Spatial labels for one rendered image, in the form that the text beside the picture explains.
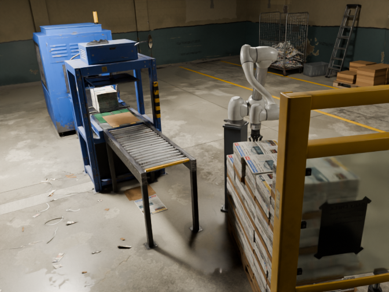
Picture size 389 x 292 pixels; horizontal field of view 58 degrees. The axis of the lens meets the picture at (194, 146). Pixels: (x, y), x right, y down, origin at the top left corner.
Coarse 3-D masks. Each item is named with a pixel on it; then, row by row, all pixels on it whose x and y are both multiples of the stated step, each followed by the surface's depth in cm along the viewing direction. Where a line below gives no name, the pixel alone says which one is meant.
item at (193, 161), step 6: (150, 126) 423; (156, 132) 404; (168, 138) 383; (174, 144) 367; (180, 150) 353; (186, 156) 338; (192, 156) 337; (186, 162) 341; (192, 162) 331; (192, 168) 333
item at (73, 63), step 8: (144, 56) 442; (72, 64) 408; (80, 64) 408; (96, 64) 403; (104, 64) 398; (112, 64) 401; (120, 64) 406; (128, 64) 410; (136, 64) 414; (144, 64) 419; (72, 72) 402; (88, 72) 392; (96, 72) 396; (104, 72) 400
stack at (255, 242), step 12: (228, 156) 327; (228, 168) 329; (228, 180) 334; (228, 192) 341; (240, 192) 293; (228, 204) 350; (240, 204) 295; (252, 204) 260; (240, 216) 302; (252, 216) 263; (228, 228) 359; (240, 228) 305; (252, 228) 264; (264, 228) 238; (240, 240) 310; (252, 240) 266; (264, 240) 239; (240, 252) 325; (264, 252) 241; (252, 264) 274; (264, 264) 243; (252, 276) 280; (252, 288) 284; (264, 288) 249
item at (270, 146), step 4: (264, 140) 298; (268, 140) 297; (272, 140) 297; (276, 140) 297; (264, 144) 290; (268, 144) 289; (272, 144) 289; (276, 144) 288; (264, 148) 283; (268, 148) 282; (272, 148) 282; (276, 148) 281; (268, 152) 275; (272, 152) 275; (276, 152) 274
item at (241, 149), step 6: (234, 144) 292; (240, 144) 291; (246, 144) 291; (252, 144) 292; (234, 150) 292; (240, 150) 281; (246, 150) 280; (252, 150) 280; (234, 156) 298; (240, 156) 272; (234, 162) 299; (240, 162) 276; (240, 168) 279; (240, 174) 280
